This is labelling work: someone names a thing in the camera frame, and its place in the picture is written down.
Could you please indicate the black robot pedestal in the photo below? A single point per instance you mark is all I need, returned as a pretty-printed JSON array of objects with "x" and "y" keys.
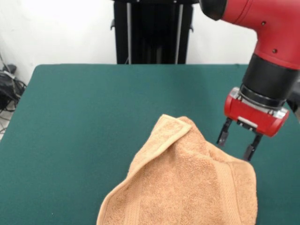
[{"x": 154, "y": 35}]

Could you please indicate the dark green table cloth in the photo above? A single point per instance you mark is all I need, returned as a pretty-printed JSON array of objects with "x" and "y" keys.
[{"x": 70, "y": 140}]

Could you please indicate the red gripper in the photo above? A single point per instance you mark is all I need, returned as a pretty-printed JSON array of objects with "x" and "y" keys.
[{"x": 253, "y": 119}]

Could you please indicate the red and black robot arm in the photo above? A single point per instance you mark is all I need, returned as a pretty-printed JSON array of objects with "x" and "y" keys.
[{"x": 269, "y": 77}]

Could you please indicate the tan terry towel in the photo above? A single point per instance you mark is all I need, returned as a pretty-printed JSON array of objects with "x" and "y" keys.
[{"x": 187, "y": 187}]

